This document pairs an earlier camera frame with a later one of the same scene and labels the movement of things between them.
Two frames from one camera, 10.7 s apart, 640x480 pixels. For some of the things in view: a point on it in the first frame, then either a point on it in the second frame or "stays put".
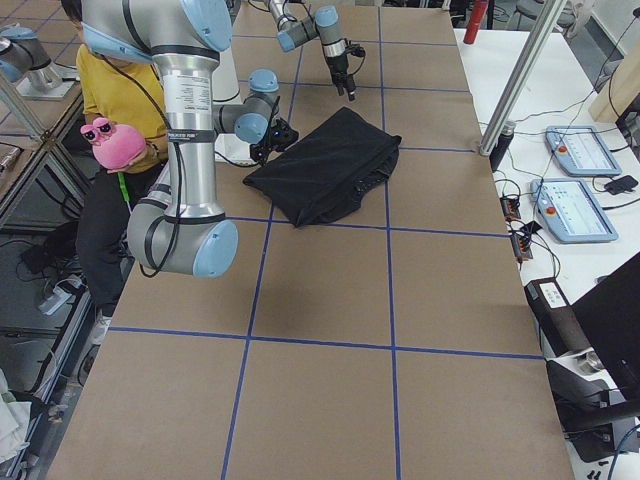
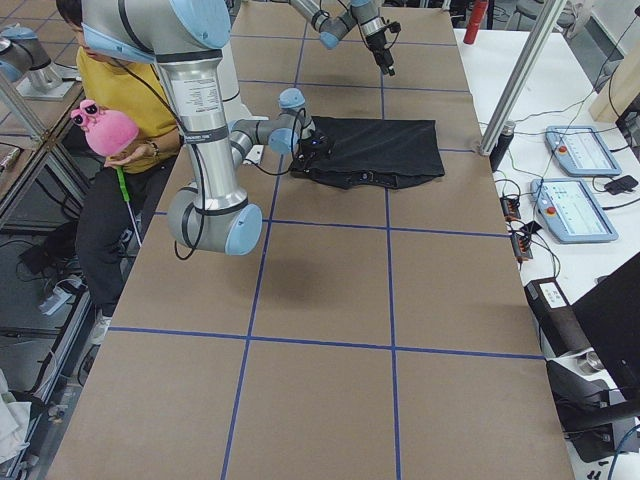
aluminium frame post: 547,22 stays put
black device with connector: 502,145 stays put
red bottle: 479,9 stays put
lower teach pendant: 570,212 stays put
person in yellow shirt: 113,84 stays put
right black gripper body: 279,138 -> 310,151
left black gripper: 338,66 -> 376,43
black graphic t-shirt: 319,177 -> 374,152
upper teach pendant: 581,151 stays put
